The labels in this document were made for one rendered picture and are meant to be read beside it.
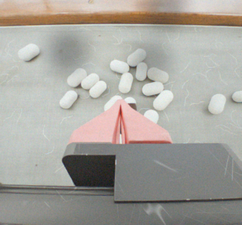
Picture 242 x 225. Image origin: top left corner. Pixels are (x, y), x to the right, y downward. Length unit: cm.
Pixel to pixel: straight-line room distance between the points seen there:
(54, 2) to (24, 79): 15
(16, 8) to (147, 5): 24
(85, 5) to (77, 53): 9
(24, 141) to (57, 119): 6
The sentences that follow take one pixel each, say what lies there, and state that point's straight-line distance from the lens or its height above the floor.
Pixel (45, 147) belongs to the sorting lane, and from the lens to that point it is 23.
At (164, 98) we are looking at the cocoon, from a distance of 19.
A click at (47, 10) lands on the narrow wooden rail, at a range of 31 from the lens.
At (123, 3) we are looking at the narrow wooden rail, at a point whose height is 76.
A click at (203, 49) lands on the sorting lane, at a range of 30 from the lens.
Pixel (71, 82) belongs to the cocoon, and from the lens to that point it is 21.
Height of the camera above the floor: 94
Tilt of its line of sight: 76 degrees down
